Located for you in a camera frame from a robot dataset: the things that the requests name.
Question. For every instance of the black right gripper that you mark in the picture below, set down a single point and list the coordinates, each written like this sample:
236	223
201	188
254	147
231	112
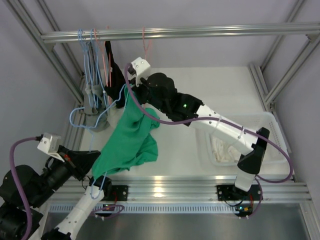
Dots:
137	89

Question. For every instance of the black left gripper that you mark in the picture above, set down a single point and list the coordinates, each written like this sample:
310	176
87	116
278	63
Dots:
79	162

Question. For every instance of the blue hanger holding green shirt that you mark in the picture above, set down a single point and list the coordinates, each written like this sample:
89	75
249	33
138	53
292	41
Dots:
82	126

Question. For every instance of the pink wire hanger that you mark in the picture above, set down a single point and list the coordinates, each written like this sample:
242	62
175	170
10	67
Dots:
146	43

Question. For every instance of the green shirt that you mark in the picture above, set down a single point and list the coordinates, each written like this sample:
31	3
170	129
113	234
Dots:
131	143

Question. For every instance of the white tank top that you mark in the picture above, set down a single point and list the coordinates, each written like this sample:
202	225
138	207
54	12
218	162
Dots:
223	152

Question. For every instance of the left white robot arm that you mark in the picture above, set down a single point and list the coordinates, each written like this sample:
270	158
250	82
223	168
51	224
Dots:
38	188

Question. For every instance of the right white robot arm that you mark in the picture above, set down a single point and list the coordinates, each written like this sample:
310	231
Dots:
159	91

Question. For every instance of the black garment on hanger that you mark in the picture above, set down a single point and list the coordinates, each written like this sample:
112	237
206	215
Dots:
117	79

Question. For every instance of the grey garment on hanger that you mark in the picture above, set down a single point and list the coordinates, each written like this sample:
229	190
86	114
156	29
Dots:
95	104

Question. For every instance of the white garment near hangers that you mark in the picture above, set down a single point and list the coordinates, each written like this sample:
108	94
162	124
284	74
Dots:
113	117

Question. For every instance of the white perforated plastic basket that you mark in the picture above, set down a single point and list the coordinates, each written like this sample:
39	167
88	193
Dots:
256	121

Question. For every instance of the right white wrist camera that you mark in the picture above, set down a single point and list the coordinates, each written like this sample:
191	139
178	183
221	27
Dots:
141	69

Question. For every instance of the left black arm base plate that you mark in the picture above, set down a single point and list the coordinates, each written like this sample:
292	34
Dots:
119	193

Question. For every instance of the slotted grey cable duct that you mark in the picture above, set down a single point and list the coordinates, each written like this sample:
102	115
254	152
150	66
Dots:
166	208

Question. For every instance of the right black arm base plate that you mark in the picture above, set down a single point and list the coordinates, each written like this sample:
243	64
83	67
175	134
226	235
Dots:
226	192

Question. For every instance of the aluminium hanging rail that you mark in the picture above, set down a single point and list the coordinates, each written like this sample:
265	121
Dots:
267	29

